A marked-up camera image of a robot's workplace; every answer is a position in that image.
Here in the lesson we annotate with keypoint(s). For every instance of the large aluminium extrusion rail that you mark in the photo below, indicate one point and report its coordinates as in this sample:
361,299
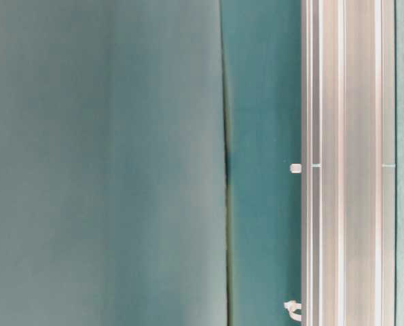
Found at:
348,163

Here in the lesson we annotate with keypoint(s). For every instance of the white zip tie head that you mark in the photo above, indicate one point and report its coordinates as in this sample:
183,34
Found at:
296,168

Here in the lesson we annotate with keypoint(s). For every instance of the white zip tie loop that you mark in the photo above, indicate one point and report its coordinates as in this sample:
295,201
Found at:
292,307

